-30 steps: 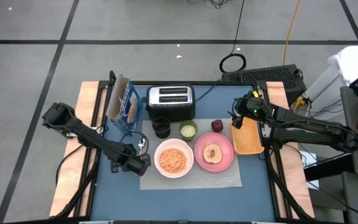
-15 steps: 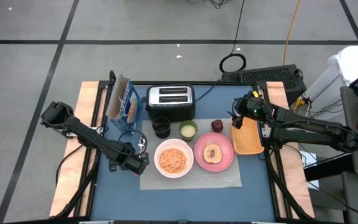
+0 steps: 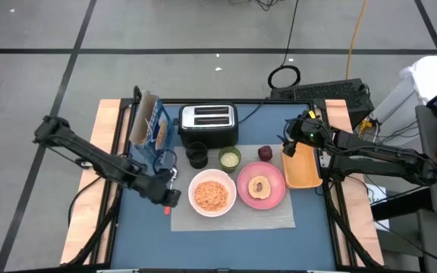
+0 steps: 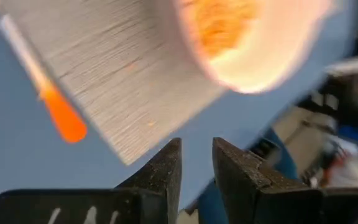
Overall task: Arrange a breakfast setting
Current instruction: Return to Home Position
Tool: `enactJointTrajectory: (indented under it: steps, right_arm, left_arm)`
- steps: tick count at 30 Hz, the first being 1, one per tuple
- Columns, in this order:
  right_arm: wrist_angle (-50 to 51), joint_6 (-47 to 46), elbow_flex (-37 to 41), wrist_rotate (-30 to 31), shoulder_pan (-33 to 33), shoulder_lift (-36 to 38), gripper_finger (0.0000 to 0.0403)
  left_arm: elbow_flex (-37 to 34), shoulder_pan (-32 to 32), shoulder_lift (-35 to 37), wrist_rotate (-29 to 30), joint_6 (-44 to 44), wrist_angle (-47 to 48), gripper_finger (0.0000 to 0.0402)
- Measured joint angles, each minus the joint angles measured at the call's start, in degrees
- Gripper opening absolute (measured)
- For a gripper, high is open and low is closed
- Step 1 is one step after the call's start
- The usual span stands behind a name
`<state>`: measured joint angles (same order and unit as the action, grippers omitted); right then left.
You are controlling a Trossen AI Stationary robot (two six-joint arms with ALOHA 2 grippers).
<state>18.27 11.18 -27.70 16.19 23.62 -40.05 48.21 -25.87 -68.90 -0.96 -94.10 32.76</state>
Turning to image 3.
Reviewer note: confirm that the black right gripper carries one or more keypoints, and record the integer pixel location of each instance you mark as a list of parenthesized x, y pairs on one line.
[(305, 130)]

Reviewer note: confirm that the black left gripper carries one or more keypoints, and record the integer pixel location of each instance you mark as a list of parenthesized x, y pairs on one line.
[(161, 193)]

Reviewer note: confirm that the red plum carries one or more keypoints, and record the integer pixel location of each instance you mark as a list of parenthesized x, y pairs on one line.
[(265, 152)]

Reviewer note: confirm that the pink plate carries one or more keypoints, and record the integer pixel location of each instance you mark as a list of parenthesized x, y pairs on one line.
[(277, 189)]

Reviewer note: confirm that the black cup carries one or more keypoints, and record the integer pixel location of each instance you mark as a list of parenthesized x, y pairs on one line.
[(197, 155)]

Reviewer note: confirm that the toasted bagel half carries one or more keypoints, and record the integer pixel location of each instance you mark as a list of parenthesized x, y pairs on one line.
[(252, 191)]

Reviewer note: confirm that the blue frosted flakes cereal box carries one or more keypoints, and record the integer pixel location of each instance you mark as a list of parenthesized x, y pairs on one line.
[(152, 129)]

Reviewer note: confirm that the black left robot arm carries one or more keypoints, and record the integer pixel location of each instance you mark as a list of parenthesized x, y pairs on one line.
[(101, 163)]

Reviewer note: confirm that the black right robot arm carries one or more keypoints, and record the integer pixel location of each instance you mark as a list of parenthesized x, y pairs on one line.
[(378, 155)]

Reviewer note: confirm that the orange plastic tray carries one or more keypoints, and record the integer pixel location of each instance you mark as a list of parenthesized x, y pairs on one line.
[(302, 170)]

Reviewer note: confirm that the white bowl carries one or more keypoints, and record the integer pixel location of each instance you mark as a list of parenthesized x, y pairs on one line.
[(193, 189)]

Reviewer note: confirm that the yellow tag on gripper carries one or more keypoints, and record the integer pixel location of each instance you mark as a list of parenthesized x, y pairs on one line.
[(311, 113)]

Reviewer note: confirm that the orange cereal flakes heap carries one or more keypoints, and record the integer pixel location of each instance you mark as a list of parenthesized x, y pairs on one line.
[(211, 195)]

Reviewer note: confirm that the green cup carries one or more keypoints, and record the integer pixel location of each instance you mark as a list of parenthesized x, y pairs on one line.
[(229, 159)]

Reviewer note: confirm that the wooden table side board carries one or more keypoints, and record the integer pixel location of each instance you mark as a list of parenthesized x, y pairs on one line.
[(340, 110), (82, 212)]

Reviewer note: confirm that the black computer case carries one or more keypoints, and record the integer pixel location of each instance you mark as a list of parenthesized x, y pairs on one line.
[(324, 93)]

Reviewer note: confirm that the black and silver toaster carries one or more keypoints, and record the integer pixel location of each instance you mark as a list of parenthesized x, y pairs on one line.
[(208, 130)]

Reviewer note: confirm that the yellow power plug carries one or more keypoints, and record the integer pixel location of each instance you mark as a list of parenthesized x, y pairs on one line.
[(364, 124)]

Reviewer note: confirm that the beige woven placemat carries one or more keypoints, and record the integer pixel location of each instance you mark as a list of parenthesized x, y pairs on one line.
[(241, 220)]

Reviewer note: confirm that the white paper sheet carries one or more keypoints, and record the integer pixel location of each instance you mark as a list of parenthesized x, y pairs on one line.
[(374, 193)]

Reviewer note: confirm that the black metal beam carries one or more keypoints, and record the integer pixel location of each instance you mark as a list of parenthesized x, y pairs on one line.
[(400, 204)]

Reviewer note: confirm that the white trash bin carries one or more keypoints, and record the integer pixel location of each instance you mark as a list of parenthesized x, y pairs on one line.
[(412, 98)]

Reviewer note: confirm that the black table frame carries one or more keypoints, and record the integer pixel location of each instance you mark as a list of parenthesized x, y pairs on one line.
[(287, 102)]

